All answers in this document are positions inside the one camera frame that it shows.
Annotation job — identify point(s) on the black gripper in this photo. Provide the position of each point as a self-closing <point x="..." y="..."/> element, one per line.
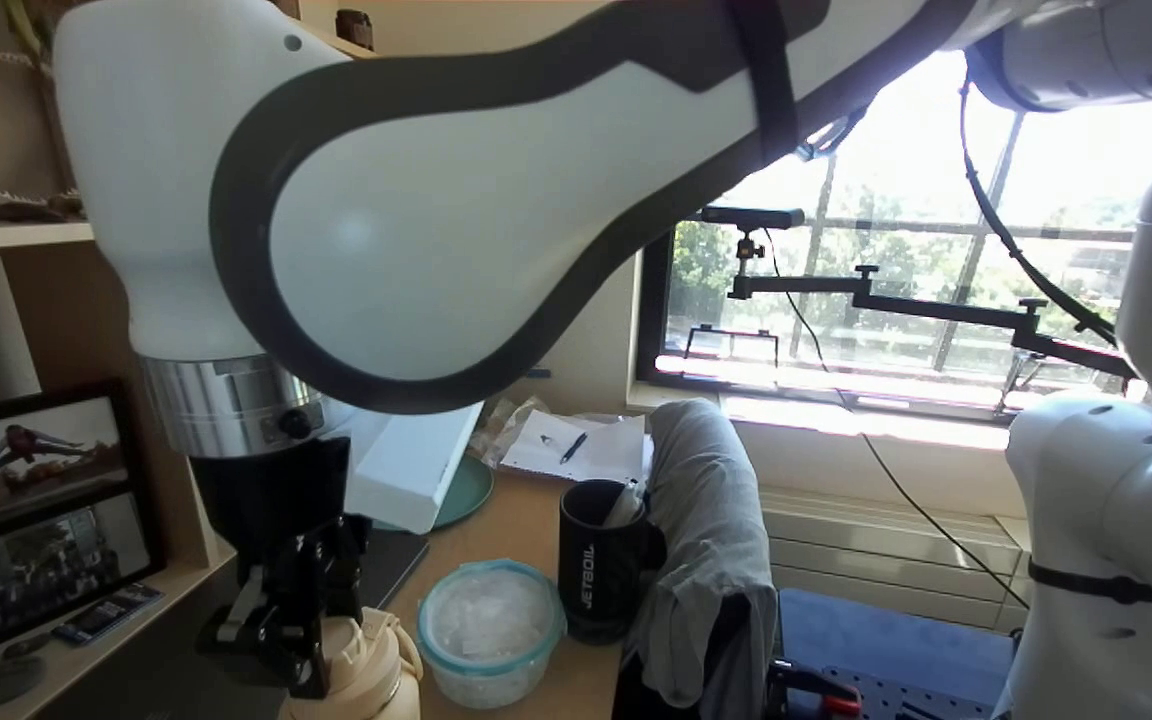
<point x="299" y="562"/>

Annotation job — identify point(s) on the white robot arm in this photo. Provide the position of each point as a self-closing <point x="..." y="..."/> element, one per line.
<point x="419" y="221"/>

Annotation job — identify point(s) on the white styrofoam box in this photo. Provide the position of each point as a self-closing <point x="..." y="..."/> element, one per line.
<point x="402" y="465"/>

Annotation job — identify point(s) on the teal plate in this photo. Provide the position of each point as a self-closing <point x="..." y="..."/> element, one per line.
<point x="466" y="493"/>

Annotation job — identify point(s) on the clear container with teal rim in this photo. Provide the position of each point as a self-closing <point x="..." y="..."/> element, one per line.
<point x="488" y="633"/>

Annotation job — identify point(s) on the black monitor screen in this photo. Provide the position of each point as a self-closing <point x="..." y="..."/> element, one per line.
<point x="77" y="516"/>

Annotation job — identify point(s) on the white paper sheet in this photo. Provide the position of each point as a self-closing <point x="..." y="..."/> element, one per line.
<point x="581" y="447"/>

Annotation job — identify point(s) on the black mug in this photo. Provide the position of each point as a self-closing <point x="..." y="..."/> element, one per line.
<point x="606" y="569"/>

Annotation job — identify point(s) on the white tissue in mug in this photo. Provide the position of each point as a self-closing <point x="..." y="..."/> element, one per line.
<point x="625" y="509"/>

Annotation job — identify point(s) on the grey cloth on chair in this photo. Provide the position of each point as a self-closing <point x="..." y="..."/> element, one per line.
<point x="710" y="626"/>

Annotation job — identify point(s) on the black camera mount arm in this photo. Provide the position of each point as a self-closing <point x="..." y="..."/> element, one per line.
<point x="1020" y="321"/>

